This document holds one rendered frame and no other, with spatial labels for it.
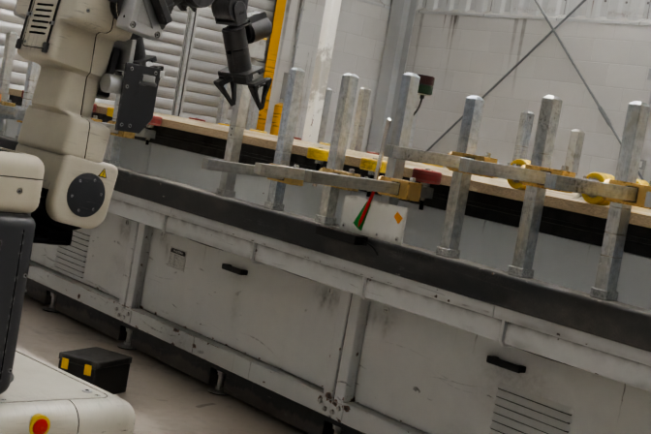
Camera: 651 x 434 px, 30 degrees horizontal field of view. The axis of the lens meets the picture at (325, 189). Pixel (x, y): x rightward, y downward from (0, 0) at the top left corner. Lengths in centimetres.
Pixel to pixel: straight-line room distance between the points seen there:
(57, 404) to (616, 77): 958
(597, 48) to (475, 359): 887
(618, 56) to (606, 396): 896
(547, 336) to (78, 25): 131
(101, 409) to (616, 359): 116
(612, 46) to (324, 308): 840
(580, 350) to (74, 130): 127
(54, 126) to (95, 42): 22
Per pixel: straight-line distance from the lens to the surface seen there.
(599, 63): 1204
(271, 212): 365
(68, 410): 277
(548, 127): 295
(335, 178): 311
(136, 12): 275
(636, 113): 280
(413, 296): 324
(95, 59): 289
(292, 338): 397
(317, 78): 512
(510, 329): 301
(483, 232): 334
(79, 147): 285
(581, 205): 307
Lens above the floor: 98
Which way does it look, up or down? 3 degrees down
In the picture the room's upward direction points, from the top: 10 degrees clockwise
